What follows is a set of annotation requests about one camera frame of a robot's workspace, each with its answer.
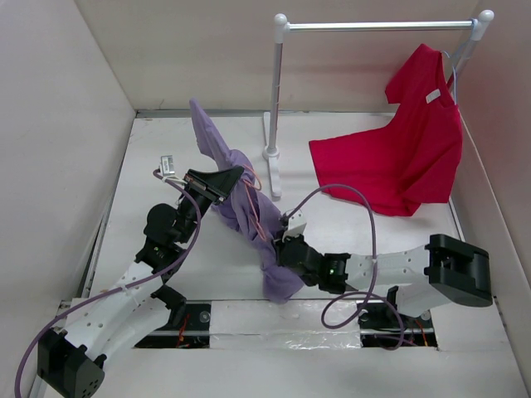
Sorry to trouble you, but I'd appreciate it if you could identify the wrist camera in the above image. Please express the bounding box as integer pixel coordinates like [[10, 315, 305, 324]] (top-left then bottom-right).
[[158, 155, 175, 177], [280, 209, 307, 241]]

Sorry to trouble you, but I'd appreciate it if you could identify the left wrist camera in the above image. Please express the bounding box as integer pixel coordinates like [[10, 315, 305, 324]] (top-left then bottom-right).
[[158, 155, 175, 177]]

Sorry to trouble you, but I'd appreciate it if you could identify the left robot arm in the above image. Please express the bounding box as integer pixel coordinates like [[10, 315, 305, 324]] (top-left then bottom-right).
[[37, 166, 243, 397]]

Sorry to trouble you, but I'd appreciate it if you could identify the white clothes rack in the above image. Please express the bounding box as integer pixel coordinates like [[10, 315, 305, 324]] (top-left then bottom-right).
[[263, 9, 494, 201]]

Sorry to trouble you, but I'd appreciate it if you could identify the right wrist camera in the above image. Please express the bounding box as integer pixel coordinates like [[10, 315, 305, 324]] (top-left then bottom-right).
[[280, 209, 307, 241]]

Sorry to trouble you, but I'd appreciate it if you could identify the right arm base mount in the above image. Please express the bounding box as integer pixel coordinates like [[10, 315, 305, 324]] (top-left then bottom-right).
[[358, 298, 437, 349]]

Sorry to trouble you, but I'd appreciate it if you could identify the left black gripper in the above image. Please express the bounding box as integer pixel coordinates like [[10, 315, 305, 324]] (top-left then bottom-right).
[[176, 166, 241, 244]]

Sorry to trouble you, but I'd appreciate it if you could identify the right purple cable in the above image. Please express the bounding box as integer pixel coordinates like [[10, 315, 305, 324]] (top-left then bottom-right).
[[285, 184, 420, 347]]

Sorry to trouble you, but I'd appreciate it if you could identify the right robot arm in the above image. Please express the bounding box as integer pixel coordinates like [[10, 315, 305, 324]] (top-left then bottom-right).
[[275, 234, 493, 326]]

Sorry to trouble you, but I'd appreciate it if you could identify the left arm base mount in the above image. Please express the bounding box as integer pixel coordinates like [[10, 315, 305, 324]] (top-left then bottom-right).
[[134, 285, 212, 349]]

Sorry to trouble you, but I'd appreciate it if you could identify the red t shirt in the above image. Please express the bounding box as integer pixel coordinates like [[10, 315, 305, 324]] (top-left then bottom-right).
[[309, 44, 463, 216]]

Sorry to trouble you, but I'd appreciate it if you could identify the purple cable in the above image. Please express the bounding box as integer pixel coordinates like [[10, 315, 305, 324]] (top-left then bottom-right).
[[285, 184, 420, 347], [14, 169, 203, 398]]

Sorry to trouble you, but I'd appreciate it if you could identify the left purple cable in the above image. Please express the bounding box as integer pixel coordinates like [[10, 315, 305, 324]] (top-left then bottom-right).
[[14, 169, 203, 398]]

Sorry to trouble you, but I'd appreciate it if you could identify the pink wire hanger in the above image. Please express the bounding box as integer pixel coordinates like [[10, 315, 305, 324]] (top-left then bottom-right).
[[241, 164, 275, 249]]

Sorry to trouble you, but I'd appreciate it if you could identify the blue wire hanger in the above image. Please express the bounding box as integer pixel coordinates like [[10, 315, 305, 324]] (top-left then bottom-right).
[[441, 51, 458, 104]]

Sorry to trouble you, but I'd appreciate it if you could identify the purple t shirt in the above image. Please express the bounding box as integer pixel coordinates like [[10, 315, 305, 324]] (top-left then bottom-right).
[[189, 99, 304, 303]]

